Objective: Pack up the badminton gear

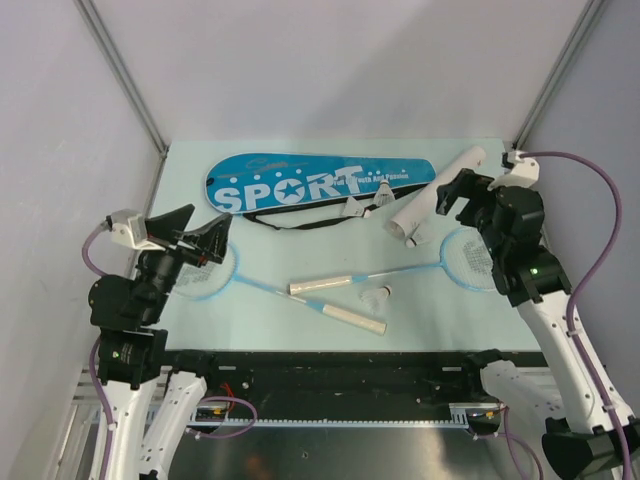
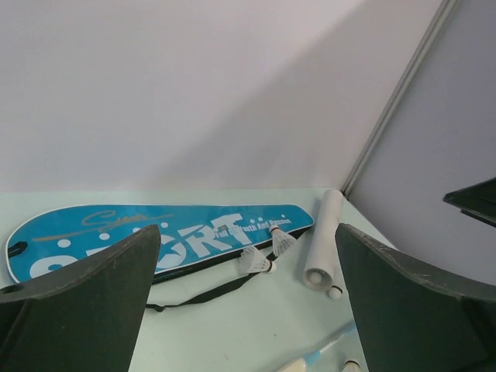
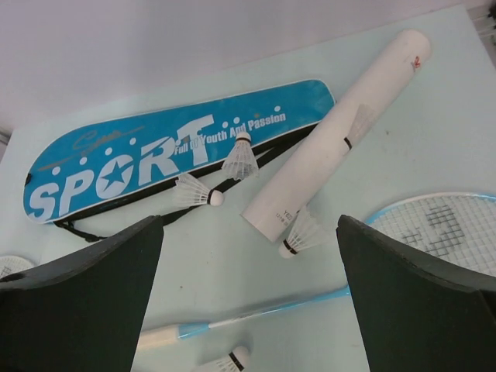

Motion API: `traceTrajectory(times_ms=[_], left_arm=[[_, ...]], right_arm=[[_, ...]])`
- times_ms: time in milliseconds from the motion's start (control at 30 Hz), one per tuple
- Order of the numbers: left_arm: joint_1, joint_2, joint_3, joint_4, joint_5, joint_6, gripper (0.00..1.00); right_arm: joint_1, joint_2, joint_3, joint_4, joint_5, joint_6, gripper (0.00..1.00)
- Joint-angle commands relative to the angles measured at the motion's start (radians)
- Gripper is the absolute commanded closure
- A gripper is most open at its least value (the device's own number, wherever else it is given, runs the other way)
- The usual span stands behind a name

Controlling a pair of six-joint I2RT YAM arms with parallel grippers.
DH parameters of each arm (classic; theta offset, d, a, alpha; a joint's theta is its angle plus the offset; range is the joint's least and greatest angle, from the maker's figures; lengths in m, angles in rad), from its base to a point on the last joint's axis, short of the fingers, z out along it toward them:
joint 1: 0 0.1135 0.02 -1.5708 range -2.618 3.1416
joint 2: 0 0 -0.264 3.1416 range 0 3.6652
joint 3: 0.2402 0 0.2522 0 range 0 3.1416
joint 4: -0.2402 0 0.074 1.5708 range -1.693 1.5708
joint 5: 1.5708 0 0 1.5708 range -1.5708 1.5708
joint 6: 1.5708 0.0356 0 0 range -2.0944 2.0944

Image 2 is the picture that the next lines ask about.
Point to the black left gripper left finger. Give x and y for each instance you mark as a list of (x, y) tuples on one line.
[(85, 316)]

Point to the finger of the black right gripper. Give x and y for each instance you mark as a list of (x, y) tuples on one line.
[(476, 201)]

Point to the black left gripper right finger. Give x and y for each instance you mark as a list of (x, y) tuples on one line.
[(411, 315)]

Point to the white shuttlecock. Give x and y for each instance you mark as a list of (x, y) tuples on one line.
[(252, 261), (281, 241), (335, 292)]

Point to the white cardboard shuttlecock tube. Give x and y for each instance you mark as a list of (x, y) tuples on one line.
[(322, 267)]

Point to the blue racket left side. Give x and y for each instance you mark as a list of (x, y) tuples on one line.
[(351, 366)]

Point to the blue racket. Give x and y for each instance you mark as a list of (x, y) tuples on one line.
[(351, 366), (303, 363)]

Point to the blue racket right side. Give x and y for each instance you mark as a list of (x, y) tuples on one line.
[(303, 363)]

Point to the blue sport racket bag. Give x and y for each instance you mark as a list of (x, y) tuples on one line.
[(192, 237)]

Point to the white shuttlecock on bag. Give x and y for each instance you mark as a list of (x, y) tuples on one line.
[(281, 241)]

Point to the aluminium frame post right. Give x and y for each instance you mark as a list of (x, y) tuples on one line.
[(440, 20)]

